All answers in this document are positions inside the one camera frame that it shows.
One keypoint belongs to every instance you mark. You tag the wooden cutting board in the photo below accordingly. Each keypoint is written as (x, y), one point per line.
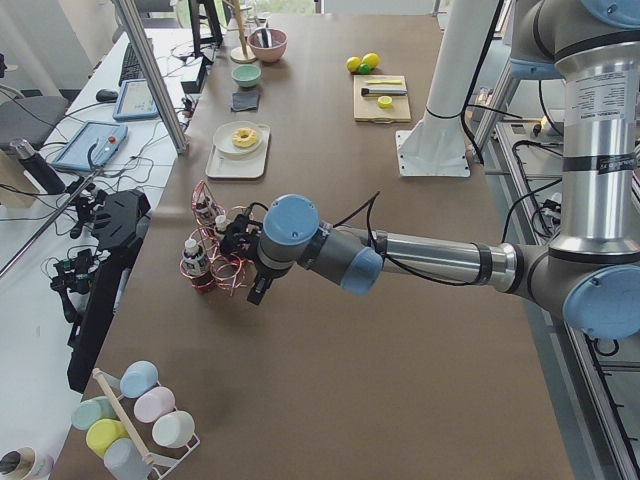
(366, 109)

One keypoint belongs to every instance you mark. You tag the tea bottle in rack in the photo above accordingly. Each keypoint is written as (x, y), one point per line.
(197, 266)
(206, 210)

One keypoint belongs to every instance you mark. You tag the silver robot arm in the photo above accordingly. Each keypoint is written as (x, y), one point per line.
(588, 274)

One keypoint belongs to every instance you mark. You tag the cream serving tray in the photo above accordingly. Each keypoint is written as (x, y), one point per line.
(228, 161)

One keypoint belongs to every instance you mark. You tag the wooden mug tree stand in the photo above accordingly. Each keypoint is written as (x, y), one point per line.
(241, 54)

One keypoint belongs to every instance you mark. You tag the black keyboard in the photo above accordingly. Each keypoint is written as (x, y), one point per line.
(130, 67)

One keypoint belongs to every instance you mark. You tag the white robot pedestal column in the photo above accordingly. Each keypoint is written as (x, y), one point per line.
(435, 147)

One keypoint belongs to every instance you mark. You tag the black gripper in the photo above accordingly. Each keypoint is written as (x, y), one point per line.
(262, 276)

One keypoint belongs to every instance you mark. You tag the blue cup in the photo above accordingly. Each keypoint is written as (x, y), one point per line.
(138, 378)

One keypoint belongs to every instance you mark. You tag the yellow ring donut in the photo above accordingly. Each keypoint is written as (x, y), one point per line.
(244, 137)

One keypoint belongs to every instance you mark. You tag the black computer mouse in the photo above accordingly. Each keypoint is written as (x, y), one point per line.
(106, 96)

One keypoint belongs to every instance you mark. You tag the metal reacher grabber rod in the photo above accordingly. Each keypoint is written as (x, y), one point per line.
(50, 219)

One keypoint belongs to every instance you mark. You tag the green lime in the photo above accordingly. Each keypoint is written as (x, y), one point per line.
(364, 69)

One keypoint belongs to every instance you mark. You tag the grey cup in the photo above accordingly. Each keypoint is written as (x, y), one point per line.
(124, 462)

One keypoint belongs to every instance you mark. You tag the yellow lemon far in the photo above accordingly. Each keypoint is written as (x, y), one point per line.
(353, 64)

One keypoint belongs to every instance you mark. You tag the metal muddler black tip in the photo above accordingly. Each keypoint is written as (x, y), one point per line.
(371, 91)

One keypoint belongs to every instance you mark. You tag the pink cup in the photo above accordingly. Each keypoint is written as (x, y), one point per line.
(153, 404)

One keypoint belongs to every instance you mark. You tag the aluminium frame post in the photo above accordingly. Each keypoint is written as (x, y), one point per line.
(128, 13)

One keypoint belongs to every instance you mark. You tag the white cup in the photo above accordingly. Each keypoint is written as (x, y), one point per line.
(174, 429)

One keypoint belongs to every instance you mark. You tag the metal ice scoop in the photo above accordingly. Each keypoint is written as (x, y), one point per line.
(264, 37)

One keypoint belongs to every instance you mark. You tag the yellow plastic knife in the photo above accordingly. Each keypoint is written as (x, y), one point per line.
(383, 81)

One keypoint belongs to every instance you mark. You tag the black water bottle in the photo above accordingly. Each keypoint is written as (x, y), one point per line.
(36, 166)

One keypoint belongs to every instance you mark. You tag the green cup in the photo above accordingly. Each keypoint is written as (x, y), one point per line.
(90, 411)

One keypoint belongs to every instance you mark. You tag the yellow lemon near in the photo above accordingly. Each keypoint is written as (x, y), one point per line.
(371, 59)

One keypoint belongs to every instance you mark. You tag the green ceramic bowl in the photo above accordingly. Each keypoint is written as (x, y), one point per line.
(246, 75)

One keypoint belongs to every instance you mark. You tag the wooden rack handle stick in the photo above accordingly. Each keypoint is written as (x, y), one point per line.
(105, 381)

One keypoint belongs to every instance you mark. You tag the white round plate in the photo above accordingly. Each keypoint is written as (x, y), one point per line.
(223, 143)

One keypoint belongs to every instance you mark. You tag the pink bowl with ice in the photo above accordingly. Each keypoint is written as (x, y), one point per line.
(273, 54)

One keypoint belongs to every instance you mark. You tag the yellow cup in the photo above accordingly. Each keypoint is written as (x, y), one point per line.
(103, 433)

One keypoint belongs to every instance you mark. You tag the yellow lemon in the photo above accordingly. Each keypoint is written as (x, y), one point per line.
(371, 59)
(353, 64)

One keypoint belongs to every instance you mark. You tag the grey folded cloth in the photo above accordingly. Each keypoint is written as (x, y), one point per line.
(245, 101)

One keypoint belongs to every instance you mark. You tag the half lemon slice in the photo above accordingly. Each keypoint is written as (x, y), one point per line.
(385, 102)

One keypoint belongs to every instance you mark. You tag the white wire cup rack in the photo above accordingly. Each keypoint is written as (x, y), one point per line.
(166, 460)

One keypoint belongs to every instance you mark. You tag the blue teach pendant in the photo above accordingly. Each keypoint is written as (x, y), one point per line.
(135, 102)
(93, 145)

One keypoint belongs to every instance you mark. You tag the copper wire bottle rack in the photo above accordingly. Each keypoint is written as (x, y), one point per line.
(229, 271)

